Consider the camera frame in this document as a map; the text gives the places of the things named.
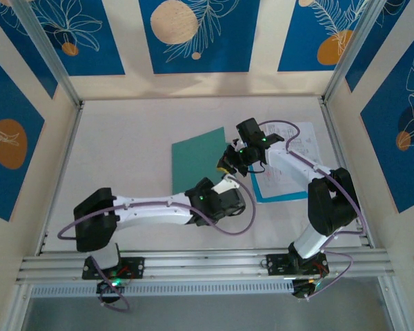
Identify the aluminium crossbar rail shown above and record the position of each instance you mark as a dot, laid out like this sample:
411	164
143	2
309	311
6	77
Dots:
207	263

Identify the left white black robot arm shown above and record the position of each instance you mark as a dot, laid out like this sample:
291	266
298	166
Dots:
152	207

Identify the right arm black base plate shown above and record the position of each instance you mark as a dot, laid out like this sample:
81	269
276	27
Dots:
277	263

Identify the blue edged document sleeve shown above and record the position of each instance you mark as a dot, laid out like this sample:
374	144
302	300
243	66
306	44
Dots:
283	197

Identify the aluminium side rail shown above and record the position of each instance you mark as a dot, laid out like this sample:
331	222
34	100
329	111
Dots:
60	179
345	158

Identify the white printed paper sheet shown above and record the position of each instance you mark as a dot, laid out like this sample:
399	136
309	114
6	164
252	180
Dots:
283	184
305	138

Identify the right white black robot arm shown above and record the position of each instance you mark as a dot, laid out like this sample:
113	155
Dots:
290	162

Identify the green paper folder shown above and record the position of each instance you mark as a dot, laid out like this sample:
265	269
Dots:
196	162

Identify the aluminium frame post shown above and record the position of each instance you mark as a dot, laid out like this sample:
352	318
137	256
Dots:
355	48
48	51

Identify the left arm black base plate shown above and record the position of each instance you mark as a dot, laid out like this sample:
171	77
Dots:
136	267

